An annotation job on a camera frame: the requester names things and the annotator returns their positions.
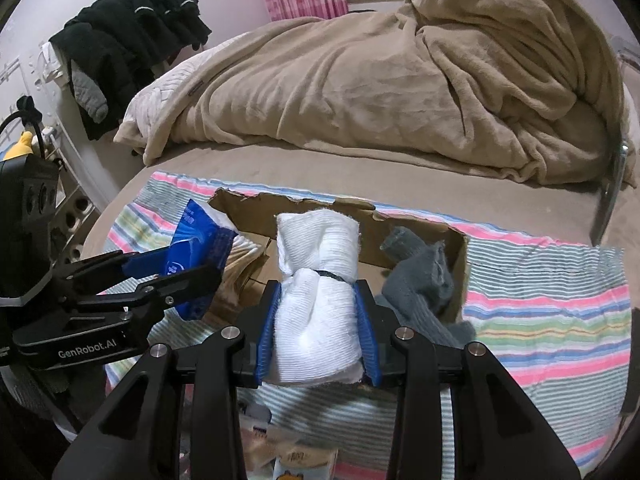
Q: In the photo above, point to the metal chair leg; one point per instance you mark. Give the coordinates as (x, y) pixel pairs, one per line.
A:
(607, 195)

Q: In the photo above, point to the yellow and blue packet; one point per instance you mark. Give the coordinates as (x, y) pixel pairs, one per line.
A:
(305, 465)

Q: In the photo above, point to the beige fleece blanket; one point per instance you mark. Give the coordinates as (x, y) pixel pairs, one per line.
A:
(380, 75)

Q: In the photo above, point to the pile of black clothes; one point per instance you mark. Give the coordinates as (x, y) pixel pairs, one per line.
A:
(125, 30)

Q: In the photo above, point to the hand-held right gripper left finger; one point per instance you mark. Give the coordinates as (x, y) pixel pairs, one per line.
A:
(264, 342)

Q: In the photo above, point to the striped pastel cloth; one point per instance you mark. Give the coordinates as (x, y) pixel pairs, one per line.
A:
(540, 320)

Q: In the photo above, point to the bed with beige sheet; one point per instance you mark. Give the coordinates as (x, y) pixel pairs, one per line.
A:
(350, 170)

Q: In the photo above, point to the blue tissue packet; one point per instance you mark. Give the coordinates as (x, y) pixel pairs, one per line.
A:
(200, 240)

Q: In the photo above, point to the yellow plush toy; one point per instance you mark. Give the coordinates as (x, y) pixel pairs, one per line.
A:
(22, 145)

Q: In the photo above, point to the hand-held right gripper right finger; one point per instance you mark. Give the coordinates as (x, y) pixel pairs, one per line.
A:
(368, 345)

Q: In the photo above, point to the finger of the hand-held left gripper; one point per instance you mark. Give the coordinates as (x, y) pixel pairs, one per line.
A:
(142, 262)
(185, 285)

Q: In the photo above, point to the cotton swabs packet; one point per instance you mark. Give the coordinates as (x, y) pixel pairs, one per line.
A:
(245, 260)

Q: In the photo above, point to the white towel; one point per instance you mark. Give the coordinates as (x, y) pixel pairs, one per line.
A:
(317, 310)

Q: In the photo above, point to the white quilted pillow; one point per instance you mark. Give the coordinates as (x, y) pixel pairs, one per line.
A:
(165, 95)

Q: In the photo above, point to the brown cardboard box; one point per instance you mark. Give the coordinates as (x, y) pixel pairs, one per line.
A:
(370, 240)

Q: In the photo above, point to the grey knitted sock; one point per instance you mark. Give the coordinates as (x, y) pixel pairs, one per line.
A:
(420, 285)

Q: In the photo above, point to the clear plastic bag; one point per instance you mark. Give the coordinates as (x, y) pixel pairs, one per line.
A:
(260, 440)

